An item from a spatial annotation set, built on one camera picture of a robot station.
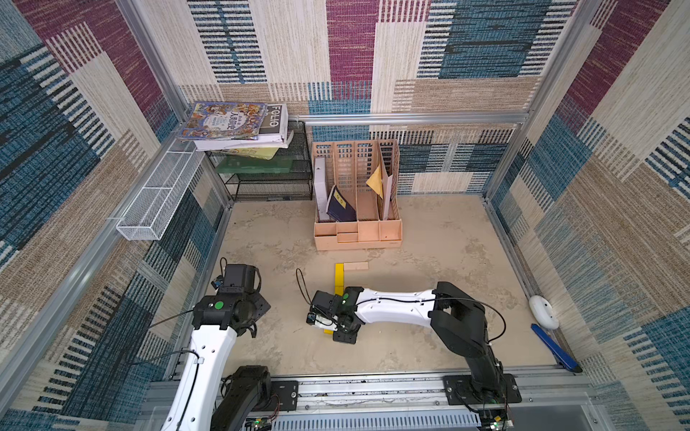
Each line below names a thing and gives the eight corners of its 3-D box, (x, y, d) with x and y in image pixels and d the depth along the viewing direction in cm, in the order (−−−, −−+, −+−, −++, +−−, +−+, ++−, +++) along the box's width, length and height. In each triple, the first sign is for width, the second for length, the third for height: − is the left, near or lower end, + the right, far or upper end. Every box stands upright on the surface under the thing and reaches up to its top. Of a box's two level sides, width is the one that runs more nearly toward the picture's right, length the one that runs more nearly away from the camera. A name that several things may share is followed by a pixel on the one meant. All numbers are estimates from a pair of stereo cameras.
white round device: (540, 330, 85) (545, 326, 82) (526, 299, 91) (530, 295, 89) (555, 329, 85) (561, 326, 82) (541, 299, 91) (545, 295, 89)
